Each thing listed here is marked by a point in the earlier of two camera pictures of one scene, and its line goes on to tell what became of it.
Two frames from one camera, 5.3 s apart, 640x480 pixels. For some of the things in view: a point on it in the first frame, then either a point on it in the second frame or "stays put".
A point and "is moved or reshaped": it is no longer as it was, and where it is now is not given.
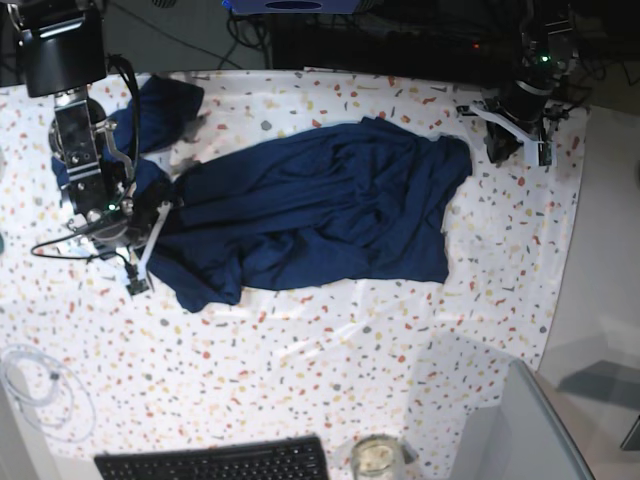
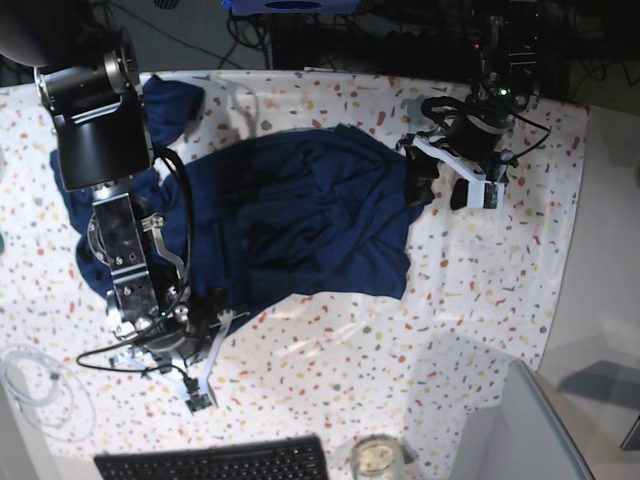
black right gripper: [525, 102] -> [474, 142]
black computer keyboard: [297, 458] stays put
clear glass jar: [377, 457] stays put
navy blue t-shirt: [362, 202] is moved or reshaped
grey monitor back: [520, 439] stays put
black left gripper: [122, 227] -> [191, 342]
